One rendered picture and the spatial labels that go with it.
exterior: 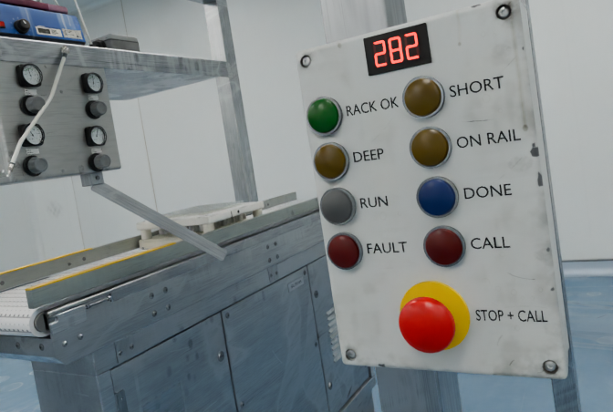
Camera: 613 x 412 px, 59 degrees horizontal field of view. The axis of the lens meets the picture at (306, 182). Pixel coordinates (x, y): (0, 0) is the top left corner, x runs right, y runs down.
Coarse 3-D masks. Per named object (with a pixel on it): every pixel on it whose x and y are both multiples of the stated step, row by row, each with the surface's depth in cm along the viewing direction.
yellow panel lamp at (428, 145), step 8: (416, 136) 39; (424, 136) 38; (432, 136) 38; (440, 136) 38; (416, 144) 38; (424, 144) 38; (432, 144) 38; (440, 144) 38; (416, 152) 39; (424, 152) 38; (432, 152) 38; (440, 152) 38; (424, 160) 38; (432, 160) 38; (440, 160) 38
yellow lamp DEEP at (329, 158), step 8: (328, 144) 42; (320, 152) 42; (328, 152) 42; (336, 152) 42; (320, 160) 42; (328, 160) 42; (336, 160) 42; (344, 160) 42; (320, 168) 42; (328, 168) 42; (336, 168) 42; (344, 168) 42; (328, 176) 42; (336, 176) 42
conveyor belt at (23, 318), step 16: (272, 224) 153; (144, 272) 111; (16, 288) 112; (96, 288) 100; (0, 304) 97; (16, 304) 95; (48, 304) 92; (0, 320) 92; (16, 320) 90; (32, 320) 89
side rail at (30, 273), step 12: (264, 204) 195; (276, 204) 202; (120, 240) 139; (132, 240) 141; (84, 252) 128; (96, 252) 131; (108, 252) 134; (120, 252) 137; (36, 264) 118; (48, 264) 120; (60, 264) 122; (72, 264) 125; (0, 276) 110; (12, 276) 113; (24, 276) 115; (36, 276) 117; (0, 288) 110
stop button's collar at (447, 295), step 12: (420, 288) 40; (432, 288) 40; (444, 288) 39; (408, 300) 41; (444, 300) 39; (456, 300) 39; (456, 312) 39; (468, 312) 39; (456, 324) 39; (468, 324) 39; (456, 336) 39
